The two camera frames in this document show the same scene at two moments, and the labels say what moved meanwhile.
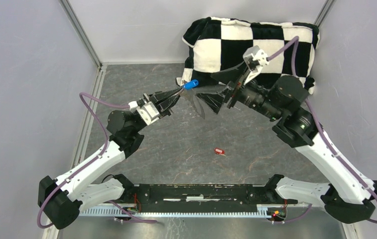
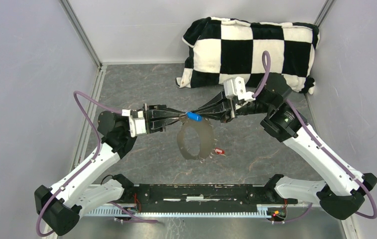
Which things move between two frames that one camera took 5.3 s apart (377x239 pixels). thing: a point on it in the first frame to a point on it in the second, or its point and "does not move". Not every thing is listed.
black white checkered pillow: x=212 y=45 does not move
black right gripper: x=233 y=76 to x=224 y=115
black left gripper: x=163 y=107 to x=156 y=117
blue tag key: x=190 y=84 to x=194 y=116
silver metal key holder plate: x=193 y=104 to x=195 y=139
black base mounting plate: x=135 y=196 does not move
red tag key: x=219 y=152 does not move
